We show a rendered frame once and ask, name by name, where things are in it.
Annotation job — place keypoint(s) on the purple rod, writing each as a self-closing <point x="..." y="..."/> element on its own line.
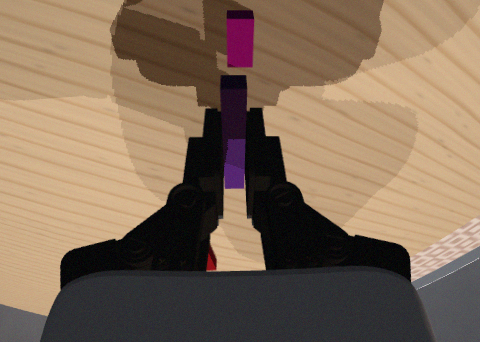
<point x="233" y="94"/>

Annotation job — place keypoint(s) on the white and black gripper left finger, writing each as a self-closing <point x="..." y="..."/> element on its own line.
<point x="172" y="238"/>

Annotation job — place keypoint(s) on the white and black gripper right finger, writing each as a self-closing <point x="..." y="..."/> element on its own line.
<point x="300" y="235"/>

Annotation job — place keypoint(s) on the magenta rod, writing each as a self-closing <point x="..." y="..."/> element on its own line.
<point x="240" y="37"/>

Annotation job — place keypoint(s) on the red rod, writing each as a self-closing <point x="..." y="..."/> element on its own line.
<point x="212" y="262"/>

